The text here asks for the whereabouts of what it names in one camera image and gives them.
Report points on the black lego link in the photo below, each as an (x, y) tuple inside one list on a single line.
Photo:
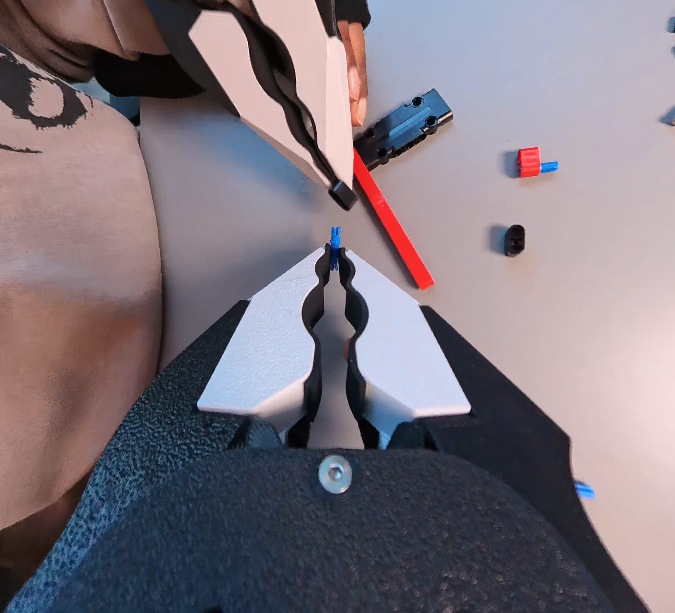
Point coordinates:
[(514, 240), (343, 196)]

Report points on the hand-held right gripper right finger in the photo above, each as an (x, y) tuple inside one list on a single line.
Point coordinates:
[(406, 360)]

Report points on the grey lego pin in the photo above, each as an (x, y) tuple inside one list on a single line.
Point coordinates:
[(670, 117)]

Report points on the red lego connector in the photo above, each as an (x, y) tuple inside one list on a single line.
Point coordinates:
[(527, 162)]

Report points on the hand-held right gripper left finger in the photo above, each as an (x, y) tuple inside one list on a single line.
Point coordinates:
[(263, 354)]

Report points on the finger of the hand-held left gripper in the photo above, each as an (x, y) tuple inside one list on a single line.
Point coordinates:
[(237, 70), (306, 43)]

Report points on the long red lego beam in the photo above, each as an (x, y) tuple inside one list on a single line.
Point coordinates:
[(393, 223)]

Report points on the person's left hand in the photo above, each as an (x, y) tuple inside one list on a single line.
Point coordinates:
[(357, 75)]

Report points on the black lego panel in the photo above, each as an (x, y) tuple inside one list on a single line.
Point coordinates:
[(406, 130)]

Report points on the blue lego pin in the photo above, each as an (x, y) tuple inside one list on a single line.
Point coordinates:
[(584, 490), (335, 246), (548, 167)]

